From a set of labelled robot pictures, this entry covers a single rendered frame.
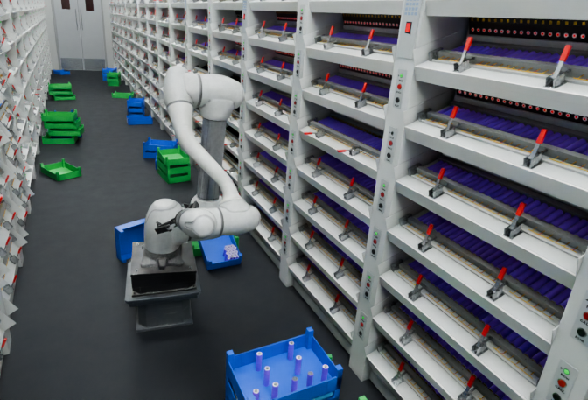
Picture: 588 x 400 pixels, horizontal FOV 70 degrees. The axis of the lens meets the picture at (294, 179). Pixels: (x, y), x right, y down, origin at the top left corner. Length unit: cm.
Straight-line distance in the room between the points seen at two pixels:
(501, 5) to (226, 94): 104
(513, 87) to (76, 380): 181
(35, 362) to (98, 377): 28
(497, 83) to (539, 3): 19
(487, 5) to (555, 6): 17
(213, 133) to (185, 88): 23
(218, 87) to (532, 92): 112
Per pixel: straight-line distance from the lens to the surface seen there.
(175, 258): 199
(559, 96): 109
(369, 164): 157
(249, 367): 147
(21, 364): 214
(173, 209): 189
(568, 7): 111
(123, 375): 196
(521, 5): 117
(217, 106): 175
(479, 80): 121
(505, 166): 117
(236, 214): 153
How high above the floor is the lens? 136
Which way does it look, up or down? 21 degrees down
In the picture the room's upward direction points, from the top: 4 degrees clockwise
